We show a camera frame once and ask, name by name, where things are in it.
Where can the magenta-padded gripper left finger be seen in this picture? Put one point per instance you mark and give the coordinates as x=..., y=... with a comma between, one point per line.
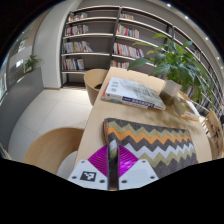
x=85, y=173

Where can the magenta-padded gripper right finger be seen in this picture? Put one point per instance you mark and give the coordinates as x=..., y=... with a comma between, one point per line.
x=138, y=173

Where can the zigzag striped grey towel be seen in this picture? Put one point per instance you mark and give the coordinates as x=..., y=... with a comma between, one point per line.
x=153, y=140

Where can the round-backed wooden chair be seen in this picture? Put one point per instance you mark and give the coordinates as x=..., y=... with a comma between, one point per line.
x=50, y=148
x=93, y=81

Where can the large white book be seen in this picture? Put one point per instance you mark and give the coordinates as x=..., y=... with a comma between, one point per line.
x=133, y=91

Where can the slatted wooden chair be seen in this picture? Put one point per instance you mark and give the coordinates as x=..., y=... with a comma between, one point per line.
x=215, y=133

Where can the green potted plant white pot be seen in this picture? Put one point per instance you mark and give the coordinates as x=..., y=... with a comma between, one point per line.
x=176, y=66

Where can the small green floor plant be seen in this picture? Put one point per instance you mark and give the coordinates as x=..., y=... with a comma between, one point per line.
x=32, y=63

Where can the grey bookshelf unit with books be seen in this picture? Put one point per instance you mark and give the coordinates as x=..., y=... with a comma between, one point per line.
x=90, y=36

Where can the ceiling lights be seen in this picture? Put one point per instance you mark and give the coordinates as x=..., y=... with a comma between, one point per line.
x=186, y=17

